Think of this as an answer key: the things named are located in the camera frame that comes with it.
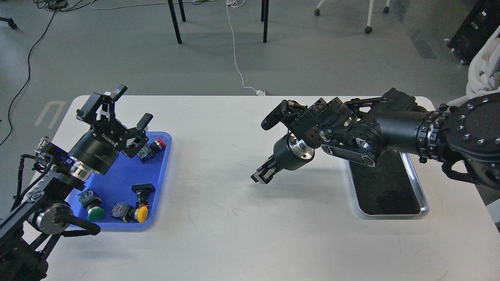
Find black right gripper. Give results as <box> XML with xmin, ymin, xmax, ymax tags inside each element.
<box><xmin>251</xmin><ymin>135</ymin><xmax>315</xmax><ymax>184</ymax></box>

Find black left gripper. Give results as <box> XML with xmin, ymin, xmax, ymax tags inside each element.
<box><xmin>68</xmin><ymin>85</ymin><xmax>153</xmax><ymax>174</ymax></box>

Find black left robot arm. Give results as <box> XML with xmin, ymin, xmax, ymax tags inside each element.
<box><xmin>0</xmin><ymin>85</ymin><xmax>152</xmax><ymax>281</ymax></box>

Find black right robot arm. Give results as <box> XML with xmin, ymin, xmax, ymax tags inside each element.
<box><xmin>251</xmin><ymin>88</ymin><xmax>500</xmax><ymax>190</ymax></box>

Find blue plastic tray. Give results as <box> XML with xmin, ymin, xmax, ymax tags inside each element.
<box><xmin>85</xmin><ymin>132</ymin><xmax>173</xmax><ymax>232</ymax></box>

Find black table legs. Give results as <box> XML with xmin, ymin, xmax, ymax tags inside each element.
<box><xmin>167</xmin><ymin>0</ymin><xmax>270</xmax><ymax>44</ymax></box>

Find silver metal tray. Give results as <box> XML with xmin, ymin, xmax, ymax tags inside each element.
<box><xmin>348</xmin><ymin>150</ymin><xmax>430</xmax><ymax>219</ymax></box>

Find white chair base with casters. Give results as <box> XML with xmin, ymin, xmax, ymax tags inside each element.
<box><xmin>314</xmin><ymin>0</ymin><xmax>394</xmax><ymax>34</ymax></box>

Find white office chair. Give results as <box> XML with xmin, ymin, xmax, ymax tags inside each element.
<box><xmin>439</xmin><ymin>27</ymin><xmax>500</xmax><ymax>111</ymax></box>

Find black equipment case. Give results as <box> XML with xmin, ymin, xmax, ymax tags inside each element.
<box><xmin>447</xmin><ymin>0</ymin><xmax>500</xmax><ymax>65</ymax></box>

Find red push button switch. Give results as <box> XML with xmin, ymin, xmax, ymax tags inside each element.
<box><xmin>136</xmin><ymin>137</ymin><xmax>166</xmax><ymax>164</ymax></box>

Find black push button switch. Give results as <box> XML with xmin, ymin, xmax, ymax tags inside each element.
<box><xmin>131</xmin><ymin>183</ymin><xmax>155</xmax><ymax>208</ymax></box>

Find green push button switch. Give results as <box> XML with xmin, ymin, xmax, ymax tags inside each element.
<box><xmin>77</xmin><ymin>189</ymin><xmax>105</xmax><ymax>222</ymax></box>

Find yellow push button switch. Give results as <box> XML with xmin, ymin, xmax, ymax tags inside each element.
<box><xmin>111</xmin><ymin>202</ymin><xmax>149</xmax><ymax>223</ymax></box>

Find black floor cable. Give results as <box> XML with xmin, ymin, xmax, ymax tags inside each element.
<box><xmin>0</xmin><ymin>0</ymin><xmax>90</xmax><ymax>147</ymax></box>

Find white floor cable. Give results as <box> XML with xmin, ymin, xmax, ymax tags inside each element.
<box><xmin>226</xmin><ymin>0</ymin><xmax>266</xmax><ymax>96</ymax></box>

